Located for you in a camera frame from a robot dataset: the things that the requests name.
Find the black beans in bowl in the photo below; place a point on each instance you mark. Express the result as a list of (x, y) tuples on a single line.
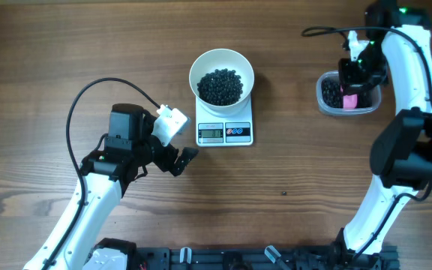
[(220, 87)]

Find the white bowl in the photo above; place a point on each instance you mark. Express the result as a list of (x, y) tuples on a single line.
[(222, 59)]

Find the clear plastic container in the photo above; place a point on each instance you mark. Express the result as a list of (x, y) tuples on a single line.
[(367, 102)]

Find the white digital kitchen scale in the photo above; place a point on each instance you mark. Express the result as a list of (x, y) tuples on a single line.
[(221, 129)]

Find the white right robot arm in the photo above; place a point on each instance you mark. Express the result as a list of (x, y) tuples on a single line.
[(397, 50)]

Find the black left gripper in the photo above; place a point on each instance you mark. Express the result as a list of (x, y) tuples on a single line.
[(172, 160)]

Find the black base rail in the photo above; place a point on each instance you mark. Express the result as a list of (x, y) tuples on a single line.
[(111, 253)]

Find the black beans in container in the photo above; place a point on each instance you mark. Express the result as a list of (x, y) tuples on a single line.
[(331, 93)]

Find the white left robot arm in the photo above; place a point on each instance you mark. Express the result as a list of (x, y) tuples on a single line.
[(100, 189)]

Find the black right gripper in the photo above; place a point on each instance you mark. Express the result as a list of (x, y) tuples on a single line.
[(353, 87)]

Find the pink scoop blue handle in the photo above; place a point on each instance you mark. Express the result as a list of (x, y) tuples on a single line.
[(349, 102)]

